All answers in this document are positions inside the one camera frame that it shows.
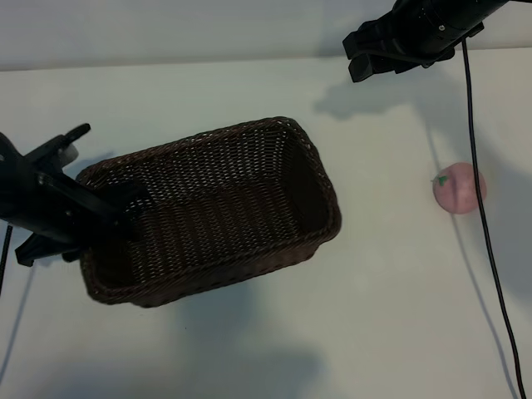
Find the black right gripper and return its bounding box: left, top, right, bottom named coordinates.
left=342, top=0, right=510, bottom=83

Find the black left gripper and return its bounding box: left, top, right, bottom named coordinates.
left=0, top=132, right=150, bottom=267

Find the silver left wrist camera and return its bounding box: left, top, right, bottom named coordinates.
left=24, top=123, right=91, bottom=170

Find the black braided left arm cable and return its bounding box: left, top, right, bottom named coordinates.
left=0, top=223, right=13, bottom=294

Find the pink peach with green leaf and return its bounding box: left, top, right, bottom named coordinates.
left=431, top=161, right=487, bottom=215

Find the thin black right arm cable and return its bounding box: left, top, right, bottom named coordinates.
left=461, top=39, right=527, bottom=399

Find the dark brown wicker basket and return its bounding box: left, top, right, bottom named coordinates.
left=76, top=116, right=342, bottom=309

